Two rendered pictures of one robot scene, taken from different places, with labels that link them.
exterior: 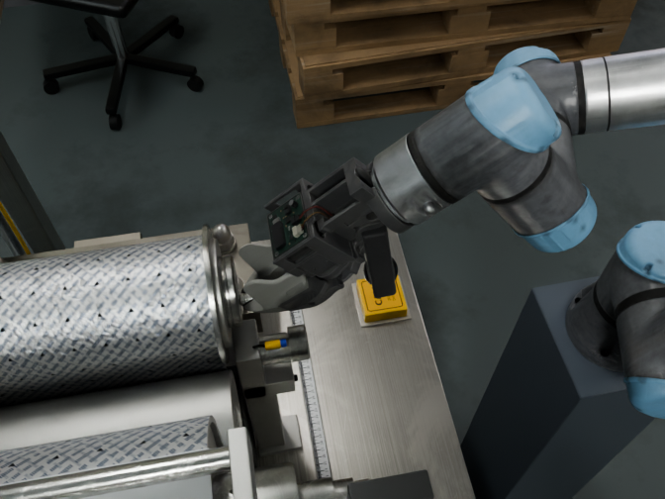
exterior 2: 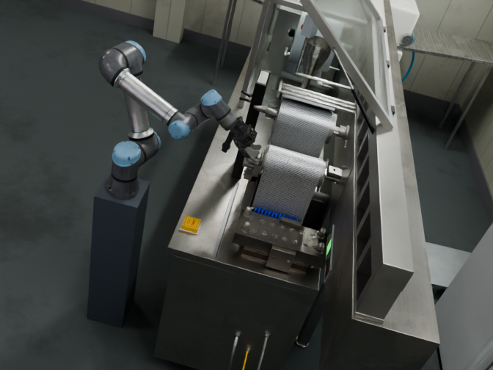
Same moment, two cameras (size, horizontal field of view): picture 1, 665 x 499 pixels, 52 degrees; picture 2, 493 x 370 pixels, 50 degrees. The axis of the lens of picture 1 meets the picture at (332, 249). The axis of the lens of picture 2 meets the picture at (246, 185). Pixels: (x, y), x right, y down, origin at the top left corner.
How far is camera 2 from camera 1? 2.36 m
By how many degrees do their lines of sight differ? 87
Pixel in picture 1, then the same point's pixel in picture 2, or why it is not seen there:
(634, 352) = (154, 147)
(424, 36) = not seen: outside the picture
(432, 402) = (192, 198)
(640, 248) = (136, 152)
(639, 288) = (141, 152)
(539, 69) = (183, 118)
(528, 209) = not seen: hidden behind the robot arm
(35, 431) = not seen: hidden behind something
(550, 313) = (138, 200)
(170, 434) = (285, 109)
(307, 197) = (248, 129)
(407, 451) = (207, 193)
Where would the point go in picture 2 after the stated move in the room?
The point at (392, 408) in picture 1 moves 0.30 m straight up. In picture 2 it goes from (205, 202) to (217, 151)
